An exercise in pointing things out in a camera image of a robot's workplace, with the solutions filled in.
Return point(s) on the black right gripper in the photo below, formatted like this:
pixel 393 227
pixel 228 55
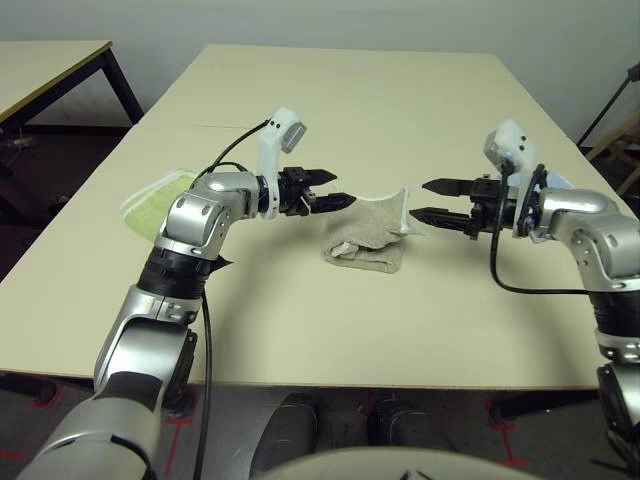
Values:
pixel 487 205

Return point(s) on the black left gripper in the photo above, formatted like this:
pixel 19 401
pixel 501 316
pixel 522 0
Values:
pixel 292 192

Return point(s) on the beige towel with white trim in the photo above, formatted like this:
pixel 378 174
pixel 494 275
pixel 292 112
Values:
pixel 370 225

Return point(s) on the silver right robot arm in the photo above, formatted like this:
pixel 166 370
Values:
pixel 590 220

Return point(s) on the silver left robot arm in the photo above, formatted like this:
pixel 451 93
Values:
pixel 200 210

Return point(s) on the folded green towel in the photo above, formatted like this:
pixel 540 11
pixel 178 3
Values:
pixel 145 210

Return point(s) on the black tripod stand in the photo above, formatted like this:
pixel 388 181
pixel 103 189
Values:
pixel 607 107

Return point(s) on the dark robot right foot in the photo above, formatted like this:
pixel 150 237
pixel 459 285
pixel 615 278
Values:
pixel 405 422

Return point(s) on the dark robot foot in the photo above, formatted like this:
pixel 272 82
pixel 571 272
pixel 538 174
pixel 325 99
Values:
pixel 290 427
pixel 405 422

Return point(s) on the dark robot left foot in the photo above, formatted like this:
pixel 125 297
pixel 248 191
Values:
pixel 290 427

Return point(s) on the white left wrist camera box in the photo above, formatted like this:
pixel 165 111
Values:
pixel 287 125

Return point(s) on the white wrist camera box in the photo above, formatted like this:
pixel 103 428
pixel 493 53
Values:
pixel 287 125
pixel 510 142

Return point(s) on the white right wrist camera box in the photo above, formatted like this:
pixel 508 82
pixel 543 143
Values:
pixel 510 142

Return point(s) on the side table with black frame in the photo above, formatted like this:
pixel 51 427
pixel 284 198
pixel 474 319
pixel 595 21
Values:
pixel 45 70

